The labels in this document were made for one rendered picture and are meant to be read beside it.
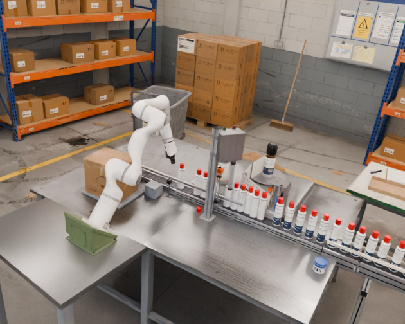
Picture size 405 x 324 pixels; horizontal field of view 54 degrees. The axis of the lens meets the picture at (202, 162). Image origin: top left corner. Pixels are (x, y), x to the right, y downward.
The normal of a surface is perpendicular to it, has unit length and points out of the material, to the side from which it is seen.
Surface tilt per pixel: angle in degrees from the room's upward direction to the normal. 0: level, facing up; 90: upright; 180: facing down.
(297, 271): 0
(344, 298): 0
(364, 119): 90
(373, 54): 90
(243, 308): 1
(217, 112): 89
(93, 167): 90
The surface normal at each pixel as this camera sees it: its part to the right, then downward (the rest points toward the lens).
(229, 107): -0.51, 0.35
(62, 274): 0.08, -0.89
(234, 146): 0.40, 0.44
